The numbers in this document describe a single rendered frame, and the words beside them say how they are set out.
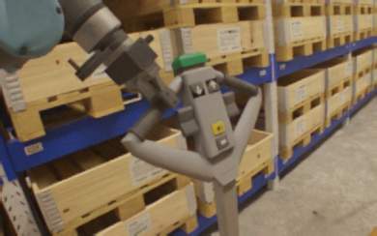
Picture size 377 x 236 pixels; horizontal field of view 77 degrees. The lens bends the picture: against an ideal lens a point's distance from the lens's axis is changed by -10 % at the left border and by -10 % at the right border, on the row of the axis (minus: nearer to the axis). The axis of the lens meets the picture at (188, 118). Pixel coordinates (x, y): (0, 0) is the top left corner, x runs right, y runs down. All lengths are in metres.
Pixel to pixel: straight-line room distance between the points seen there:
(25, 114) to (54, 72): 0.20
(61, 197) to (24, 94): 0.47
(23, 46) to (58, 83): 0.81
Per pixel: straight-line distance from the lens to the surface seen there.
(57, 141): 1.24
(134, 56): 0.48
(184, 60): 0.59
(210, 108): 0.60
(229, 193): 0.67
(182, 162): 0.56
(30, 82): 1.13
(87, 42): 0.51
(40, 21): 0.35
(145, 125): 0.51
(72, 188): 1.25
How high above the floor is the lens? 1.47
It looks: 17 degrees down
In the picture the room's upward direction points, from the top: 8 degrees counter-clockwise
